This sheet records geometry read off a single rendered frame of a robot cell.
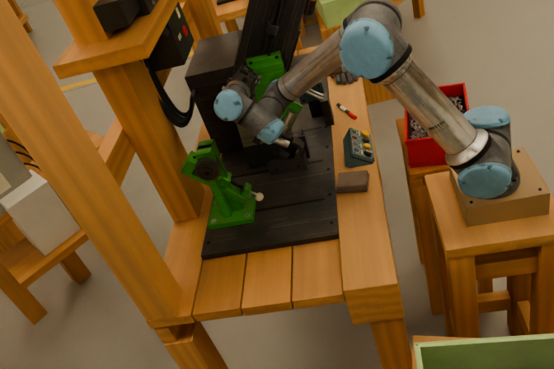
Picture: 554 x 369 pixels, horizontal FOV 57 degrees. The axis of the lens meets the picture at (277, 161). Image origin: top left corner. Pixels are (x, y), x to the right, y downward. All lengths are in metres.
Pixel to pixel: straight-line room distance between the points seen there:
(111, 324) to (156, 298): 1.46
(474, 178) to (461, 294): 0.47
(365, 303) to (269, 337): 1.11
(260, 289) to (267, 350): 1.00
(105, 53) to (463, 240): 1.05
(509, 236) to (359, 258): 0.40
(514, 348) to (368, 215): 0.54
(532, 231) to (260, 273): 0.74
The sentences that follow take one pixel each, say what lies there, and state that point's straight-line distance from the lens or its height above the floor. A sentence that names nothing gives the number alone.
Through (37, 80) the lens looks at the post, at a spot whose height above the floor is 1.62.
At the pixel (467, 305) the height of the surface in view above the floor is 0.59.
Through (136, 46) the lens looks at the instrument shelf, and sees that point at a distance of 1.32.
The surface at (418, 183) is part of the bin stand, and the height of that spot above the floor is 0.76.
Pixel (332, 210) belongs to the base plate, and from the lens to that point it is 1.56.
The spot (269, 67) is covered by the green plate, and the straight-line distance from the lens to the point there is 1.68.
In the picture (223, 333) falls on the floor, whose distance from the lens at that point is 2.55.
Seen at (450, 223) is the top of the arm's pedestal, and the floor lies 0.85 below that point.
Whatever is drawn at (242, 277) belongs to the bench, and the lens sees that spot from 1.50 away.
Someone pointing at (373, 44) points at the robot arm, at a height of 1.47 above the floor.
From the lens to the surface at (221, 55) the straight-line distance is 1.86.
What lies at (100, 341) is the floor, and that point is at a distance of 2.87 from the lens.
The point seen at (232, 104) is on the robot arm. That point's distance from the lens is 1.33.
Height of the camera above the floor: 1.96
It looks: 36 degrees down
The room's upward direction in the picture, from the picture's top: 19 degrees counter-clockwise
